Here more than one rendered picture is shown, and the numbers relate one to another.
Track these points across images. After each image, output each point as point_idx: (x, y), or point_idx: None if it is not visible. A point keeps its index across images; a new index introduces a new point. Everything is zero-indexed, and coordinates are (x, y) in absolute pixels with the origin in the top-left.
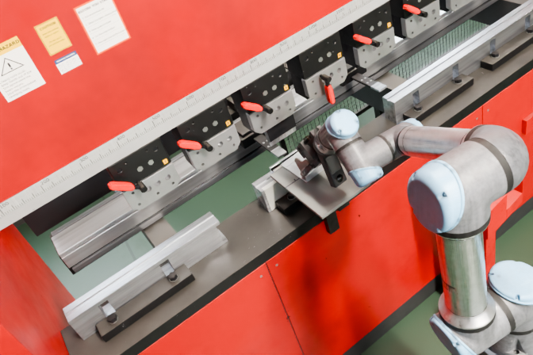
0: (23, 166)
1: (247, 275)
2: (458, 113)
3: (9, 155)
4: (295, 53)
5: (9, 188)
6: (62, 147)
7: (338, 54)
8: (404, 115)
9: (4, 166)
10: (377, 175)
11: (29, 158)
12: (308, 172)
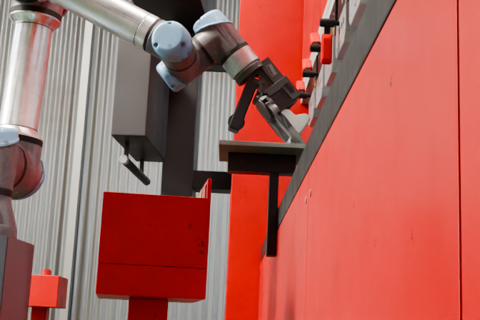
0: (307, 49)
1: None
2: (301, 154)
3: (307, 38)
4: None
5: None
6: (310, 42)
7: None
8: None
9: (306, 46)
10: (156, 66)
11: (308, 44)
12: (271, 127)
